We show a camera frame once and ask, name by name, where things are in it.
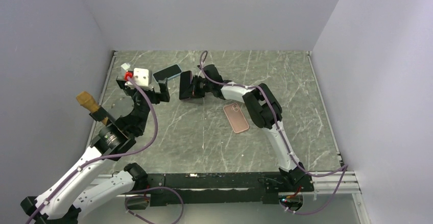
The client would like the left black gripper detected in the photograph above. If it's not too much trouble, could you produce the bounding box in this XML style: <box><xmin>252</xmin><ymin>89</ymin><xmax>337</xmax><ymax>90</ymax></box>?
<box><xmin>116</xmin><ymin>77</ymin><xmax>169</xmax><ymax>134</ymax></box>

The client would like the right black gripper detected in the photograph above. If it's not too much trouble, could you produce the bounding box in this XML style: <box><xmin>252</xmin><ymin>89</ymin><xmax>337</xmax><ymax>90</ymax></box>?
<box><xmin>182</xmin><ymin>76</ymin><xmax>212</xmax><ymax>99</ymax></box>

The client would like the phone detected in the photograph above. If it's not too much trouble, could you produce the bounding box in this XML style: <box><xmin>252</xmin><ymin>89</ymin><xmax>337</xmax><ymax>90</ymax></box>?
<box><xmin>153</xmin><ymin>64</ymin><xmax>182</xmax><ymax>82</ymax></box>

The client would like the pink phone case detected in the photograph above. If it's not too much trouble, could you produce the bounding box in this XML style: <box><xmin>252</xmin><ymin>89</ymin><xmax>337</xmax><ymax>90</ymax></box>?
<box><xmin>223</xmin><ymin>103</ymin><xmax>250</xmax><ymax>134</ymax></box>

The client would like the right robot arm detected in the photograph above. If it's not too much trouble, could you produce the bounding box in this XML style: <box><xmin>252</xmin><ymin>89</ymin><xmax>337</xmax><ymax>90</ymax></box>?
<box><xmin>179</xmin><ymin>64</ymin><xmax>314</xmax><ymax>192</ymax></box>

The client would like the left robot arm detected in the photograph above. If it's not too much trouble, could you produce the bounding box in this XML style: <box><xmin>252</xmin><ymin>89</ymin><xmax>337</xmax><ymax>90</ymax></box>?
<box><xmin>20</xmin><ymin>72</ymin><xmax>170</xmax><ymax>223</ymax></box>

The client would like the white wedge stand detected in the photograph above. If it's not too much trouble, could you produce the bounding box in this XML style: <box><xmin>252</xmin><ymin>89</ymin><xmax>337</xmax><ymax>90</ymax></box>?
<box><xmin>120</xmin><ymin>63</ymin><xmax>133</xmax><ymax>79</ymax></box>

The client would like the yellow microphone on stand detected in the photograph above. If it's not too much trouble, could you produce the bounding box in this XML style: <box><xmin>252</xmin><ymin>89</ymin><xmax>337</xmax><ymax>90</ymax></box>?
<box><xmin>76</xmin><ymin>91</ymin><xmax>111</xmax><ymax>126</ymax></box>

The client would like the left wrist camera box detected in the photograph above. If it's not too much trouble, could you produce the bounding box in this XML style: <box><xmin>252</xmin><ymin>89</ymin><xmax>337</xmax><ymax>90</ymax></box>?
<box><xmin>125</xmin><ymin>68</ymin><xmax>152</xmax><ymax>89</ymax></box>

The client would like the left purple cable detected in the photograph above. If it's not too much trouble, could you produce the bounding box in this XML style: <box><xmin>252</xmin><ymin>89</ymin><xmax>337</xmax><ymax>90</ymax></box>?
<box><xmin>25</xmin><ymin>75</ymin><xmax>159</xmax><ymax>224</ymax></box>

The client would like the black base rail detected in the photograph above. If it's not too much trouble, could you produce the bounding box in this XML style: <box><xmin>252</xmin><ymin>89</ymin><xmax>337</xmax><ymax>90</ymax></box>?
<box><xmin>128</xmin><ymin>171</ymin><xmax>315</xmax><ymax>207</ymax></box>

